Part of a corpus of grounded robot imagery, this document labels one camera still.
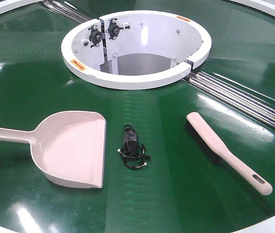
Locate black cable bundle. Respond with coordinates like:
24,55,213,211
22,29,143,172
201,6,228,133
117,124,151,170

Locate pink plastic dustpan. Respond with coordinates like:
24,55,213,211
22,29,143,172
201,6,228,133
0,111,106,188

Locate pink hand brush black bristles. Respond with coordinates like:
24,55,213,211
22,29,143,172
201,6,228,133
186,112,273,195

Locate green conveyor belt surface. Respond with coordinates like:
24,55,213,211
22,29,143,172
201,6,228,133
0,3,275,233

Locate steel rollers top left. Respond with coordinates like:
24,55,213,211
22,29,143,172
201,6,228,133
40,0,92,24

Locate steel rollers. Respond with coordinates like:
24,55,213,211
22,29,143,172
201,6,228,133
40,0,92,24
184,71,275,130

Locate steel rollers right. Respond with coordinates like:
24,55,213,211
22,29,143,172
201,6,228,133
184,71,275,130

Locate white outer rim left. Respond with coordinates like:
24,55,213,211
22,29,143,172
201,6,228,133
0,0,39,15

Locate white central ring housing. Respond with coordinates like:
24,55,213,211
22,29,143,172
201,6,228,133
61,10,212,90

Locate black bearing mount left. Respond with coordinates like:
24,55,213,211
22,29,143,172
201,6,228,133
89,25,103,48

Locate black bearing mount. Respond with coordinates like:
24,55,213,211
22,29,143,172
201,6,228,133
107,18,131,40
89,25,103,48

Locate black bearing mount right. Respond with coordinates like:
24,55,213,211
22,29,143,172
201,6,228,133
107,18,131,40

